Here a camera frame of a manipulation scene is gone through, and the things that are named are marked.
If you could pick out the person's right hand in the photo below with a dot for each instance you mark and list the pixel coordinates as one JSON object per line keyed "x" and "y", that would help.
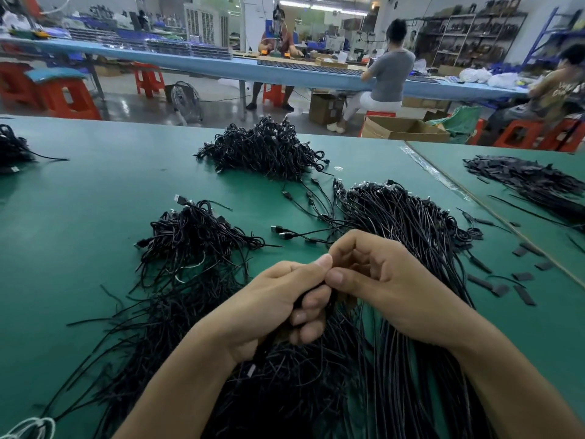
{"x": 402, "y": 288}

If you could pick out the person's left hand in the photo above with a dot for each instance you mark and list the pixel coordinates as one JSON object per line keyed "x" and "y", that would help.
{"x": 256, "y": 311}

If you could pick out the scattered dark tie pieces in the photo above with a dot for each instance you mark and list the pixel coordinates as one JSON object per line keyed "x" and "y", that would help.
{"x": 524, "y": 295}

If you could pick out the open cardboard box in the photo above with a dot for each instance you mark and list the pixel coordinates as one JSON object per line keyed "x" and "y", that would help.
{"x": 404, "y": 130}

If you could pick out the green bag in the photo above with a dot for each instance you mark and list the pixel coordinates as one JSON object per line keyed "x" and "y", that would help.
{"x": 459, "y": 125}

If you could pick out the small cardboard box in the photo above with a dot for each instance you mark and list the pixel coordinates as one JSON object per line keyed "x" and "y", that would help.
{"x": 326, "y": 109}

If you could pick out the red plastic stool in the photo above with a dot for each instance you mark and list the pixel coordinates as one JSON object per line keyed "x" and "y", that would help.
{"x": 149, "y": 80}
{"x": 273, "y": 96}
{"x": 14, "y": 84}
{"x": 521, "y": 134}

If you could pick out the grey floor fan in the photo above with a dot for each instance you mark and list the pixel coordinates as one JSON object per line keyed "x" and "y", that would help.
{"x": 183, "y": 103}

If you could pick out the pile of white bags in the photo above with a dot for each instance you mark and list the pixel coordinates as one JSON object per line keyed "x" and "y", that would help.
{"x": 489, "y": 79}

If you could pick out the long blue workbench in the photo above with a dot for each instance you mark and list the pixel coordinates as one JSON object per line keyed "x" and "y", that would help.
{"x": 247, "y": 68}

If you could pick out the metal storage shelf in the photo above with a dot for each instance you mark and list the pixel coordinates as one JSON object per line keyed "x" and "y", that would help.
{"x": 471, "y": 33}

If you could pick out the red stool with blue seat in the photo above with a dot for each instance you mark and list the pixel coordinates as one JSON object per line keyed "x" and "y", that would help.
{"x": 66, "y": 96}

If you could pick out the white pillar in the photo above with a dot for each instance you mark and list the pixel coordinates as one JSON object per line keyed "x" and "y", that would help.
{"x": 259, "y": 21}

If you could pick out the blue metal rack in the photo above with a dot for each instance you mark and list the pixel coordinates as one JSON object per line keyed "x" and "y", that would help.
{"x": 553, "y": 36}

